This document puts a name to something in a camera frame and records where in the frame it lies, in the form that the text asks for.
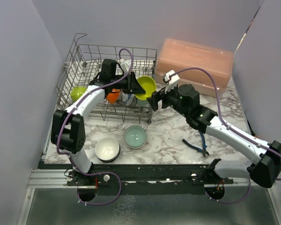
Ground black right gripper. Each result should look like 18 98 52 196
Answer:
147 82 190 118

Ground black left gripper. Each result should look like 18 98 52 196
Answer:
111 71 146 94

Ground yellow-green bowl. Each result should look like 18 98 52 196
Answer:
135 76 156 100

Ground blue floral bowl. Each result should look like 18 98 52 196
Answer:
121 92 134 106

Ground white round bowl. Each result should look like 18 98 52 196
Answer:
106 89 121 104

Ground celadon green bowl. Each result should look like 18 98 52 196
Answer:
137 99 148 107

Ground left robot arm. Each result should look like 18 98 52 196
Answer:
51 59 146 185

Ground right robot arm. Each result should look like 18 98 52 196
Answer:
147 85 281 188

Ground grey bowl under yellow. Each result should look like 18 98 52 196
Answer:
95 137 120 163

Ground orange-tipped screwdriver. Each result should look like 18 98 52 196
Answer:
247 121 256 136

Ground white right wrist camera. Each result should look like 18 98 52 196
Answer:
163 70 180 93

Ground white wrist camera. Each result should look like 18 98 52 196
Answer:
163 70 180 93
119 58 131 73

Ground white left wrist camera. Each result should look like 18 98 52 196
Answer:
119 58 131 73

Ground grey wire dish rack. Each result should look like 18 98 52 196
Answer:
54 33 157 124

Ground blue-handled pliers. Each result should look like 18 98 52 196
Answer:
182 132 210 157

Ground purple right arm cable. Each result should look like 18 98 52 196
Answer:
170 67 281 204

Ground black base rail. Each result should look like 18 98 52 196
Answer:
38 162 233 196

